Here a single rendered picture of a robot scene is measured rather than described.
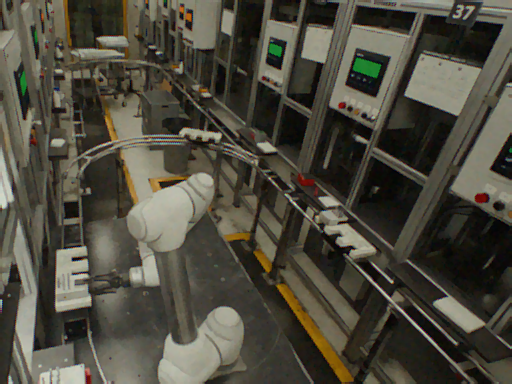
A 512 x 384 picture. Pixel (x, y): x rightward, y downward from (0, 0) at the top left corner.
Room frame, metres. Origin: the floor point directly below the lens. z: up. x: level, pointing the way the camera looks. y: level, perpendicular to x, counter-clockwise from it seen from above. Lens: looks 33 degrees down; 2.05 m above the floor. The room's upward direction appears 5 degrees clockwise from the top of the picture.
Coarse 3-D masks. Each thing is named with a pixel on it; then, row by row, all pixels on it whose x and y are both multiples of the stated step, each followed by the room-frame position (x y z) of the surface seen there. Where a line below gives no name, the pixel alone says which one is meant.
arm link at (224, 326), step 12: (216, 312) 0.95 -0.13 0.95; (228, 312) 0.95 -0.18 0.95; (204, 324) 0.92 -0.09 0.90; (216, 324) 0.89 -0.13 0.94; (228, 324) 0.89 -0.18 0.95; (240, 324) 0.91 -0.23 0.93; (216, 336) 0.87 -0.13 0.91; (228, 336) 0.86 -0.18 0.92; (240, 336) 0.89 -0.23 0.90; (228, 348) 0.84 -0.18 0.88; (240, 348) 0.90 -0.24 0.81; (228, 360) 0.84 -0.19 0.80
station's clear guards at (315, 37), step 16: (288, 0) 3.02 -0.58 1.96; (288, 16) 2.98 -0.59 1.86; (304, 16) 2.78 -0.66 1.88; (320, 16) 2.62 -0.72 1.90; (304, 32) 2.75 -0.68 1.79; (320, 32) 2.57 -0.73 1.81; (304, 48) 2.70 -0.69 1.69; (320, 48) 2.53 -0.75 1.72; (304, 64) 2.67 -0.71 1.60; (320, 64) 2.49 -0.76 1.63; (304, 80) 2.62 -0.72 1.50; (272, 96) 2.99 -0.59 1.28; (288, 96) 2.77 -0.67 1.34; (304, 96) 2.58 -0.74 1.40; (256, 112) 3.19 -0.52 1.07; (272, 112) 2.94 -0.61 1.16; (256, 128) 3.14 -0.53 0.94; (272, 128) 2.89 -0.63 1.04
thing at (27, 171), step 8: (8, 0) 1.95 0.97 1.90; (0, 16) 1.62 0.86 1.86; (8, 16) 1.81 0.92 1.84; (16, 24) 2.04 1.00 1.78; (16, 32) 1.98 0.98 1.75; (24, 168) 1.43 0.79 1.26; (24, 176) 1.39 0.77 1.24; (32, 176) 1.61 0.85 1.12; (32, 184) 1.56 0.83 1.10; (32, 192) 1.51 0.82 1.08; (32, 200) 1.46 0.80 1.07; (32, 208) 1.42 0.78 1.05; (32, 216) 1.38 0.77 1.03
